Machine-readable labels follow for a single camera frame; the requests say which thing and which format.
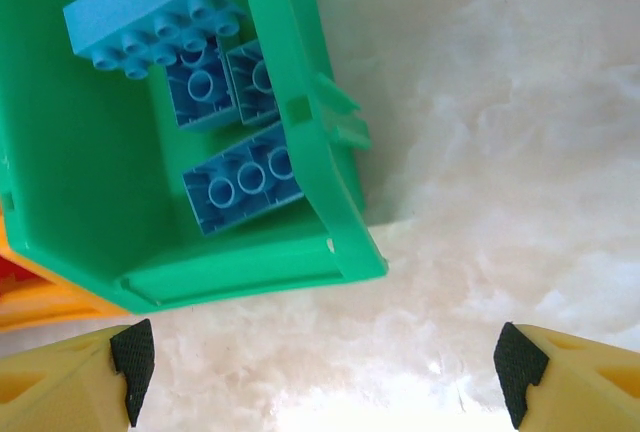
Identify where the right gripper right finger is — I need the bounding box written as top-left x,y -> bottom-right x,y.
492,321 -> 640,432

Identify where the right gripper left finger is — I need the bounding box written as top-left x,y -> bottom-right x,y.
0,318 -> 155,432

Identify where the orange plastic bin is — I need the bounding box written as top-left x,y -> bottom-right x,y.
0,214 -> 132,334

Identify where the red lego brick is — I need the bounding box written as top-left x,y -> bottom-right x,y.
0,259 -> 36,303

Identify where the green plastic bin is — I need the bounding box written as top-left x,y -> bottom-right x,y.
0,0 -> 390,314

